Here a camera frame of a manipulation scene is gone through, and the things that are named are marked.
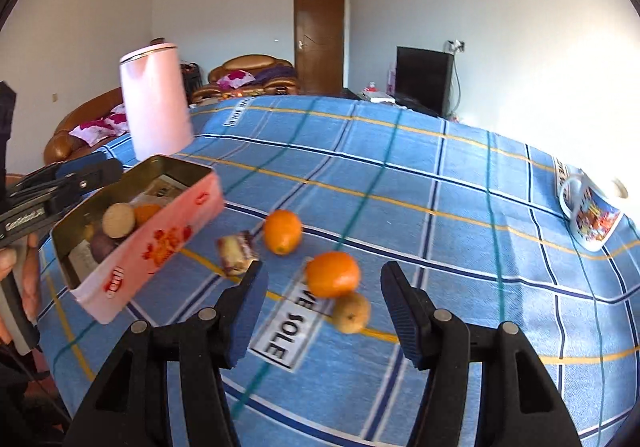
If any purple beet with stem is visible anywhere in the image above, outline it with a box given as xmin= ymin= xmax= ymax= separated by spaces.
xmin=89 ymin=231 xmax=118 ymax=264

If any large orange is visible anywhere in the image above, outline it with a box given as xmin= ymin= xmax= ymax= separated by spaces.
xmin=134 ymin=203 xmax=162 ymax=228

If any person left hand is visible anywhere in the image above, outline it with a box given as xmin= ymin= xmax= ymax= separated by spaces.
xmin=0 ymin=233 xmax=44 ymax=345

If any brown leather sofa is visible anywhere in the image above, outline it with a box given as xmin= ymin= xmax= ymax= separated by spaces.
xmin=43 ymin=87 xmax=129 ymax=164

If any pink metal tin box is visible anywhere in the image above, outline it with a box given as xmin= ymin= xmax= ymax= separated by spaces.
xmin=52 ymin=155 xmax=224 ymax=325

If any paper leaflet in tin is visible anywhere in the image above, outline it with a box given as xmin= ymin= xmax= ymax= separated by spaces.
xmin=65 ymin=174 xmax=186 ymax=282

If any wrapped snack cake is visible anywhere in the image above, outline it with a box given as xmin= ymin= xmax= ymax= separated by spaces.
xmin=217 ymin=230 xmax=258 ymax=277

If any yellow green lemon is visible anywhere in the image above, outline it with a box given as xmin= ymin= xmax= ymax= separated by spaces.
xmin=331 ymin=292 xmax=371 ymax=334

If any pink electric kettle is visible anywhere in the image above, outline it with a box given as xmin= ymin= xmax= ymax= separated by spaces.
xmin=119 ymin=43 xmax=194 ymax=162

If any small orange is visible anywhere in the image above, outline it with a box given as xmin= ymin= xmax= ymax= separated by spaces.
xmin=264 ymin=210 xmax=303 ymax=255

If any medium orange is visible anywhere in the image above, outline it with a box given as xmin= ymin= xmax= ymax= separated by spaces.
xmin=304 ymin=251 xmax=361 ymax=299

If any blue plaid tablecloth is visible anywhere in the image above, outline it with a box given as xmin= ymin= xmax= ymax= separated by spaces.
xmin=39 ymin=97 xmax=639 ymax=446

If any cartoon printed white mug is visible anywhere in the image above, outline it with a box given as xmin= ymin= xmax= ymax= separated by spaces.
xmin=559 ymin=173 xmax=628 ymax=252

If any brown leather armchair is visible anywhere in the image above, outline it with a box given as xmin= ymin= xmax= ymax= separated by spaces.
xmin=191 ymin=55 xmax=299 ymax=104

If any black television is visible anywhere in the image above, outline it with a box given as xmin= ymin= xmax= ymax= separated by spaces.
xmin=394 ymin=46 xmax=454 ymax=116

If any brown wooden door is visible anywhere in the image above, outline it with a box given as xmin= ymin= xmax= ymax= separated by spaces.
xmin=294 ymin=0 xmax=345 ymax=96

